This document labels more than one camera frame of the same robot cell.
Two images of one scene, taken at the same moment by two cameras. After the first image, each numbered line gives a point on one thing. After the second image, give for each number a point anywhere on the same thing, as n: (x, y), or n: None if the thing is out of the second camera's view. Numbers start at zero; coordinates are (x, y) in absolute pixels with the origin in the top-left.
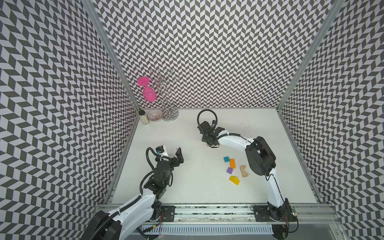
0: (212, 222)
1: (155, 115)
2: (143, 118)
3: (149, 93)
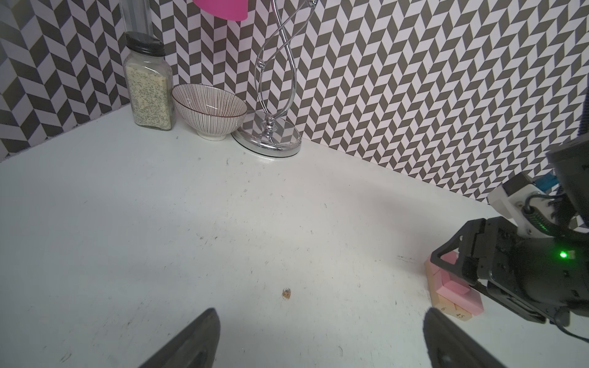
0: None
1: (210, 110)
2: (149, 75)
3: (228, 10)
